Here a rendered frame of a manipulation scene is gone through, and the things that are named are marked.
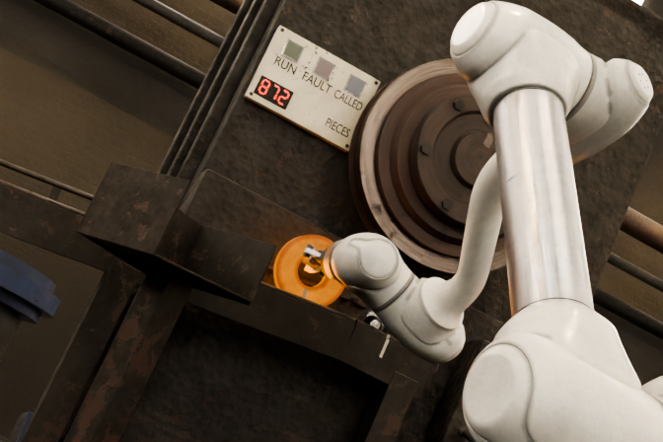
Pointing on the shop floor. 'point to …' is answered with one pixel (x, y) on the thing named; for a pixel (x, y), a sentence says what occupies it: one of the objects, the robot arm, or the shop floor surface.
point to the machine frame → (223, 420)
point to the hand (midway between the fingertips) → (314, 264)
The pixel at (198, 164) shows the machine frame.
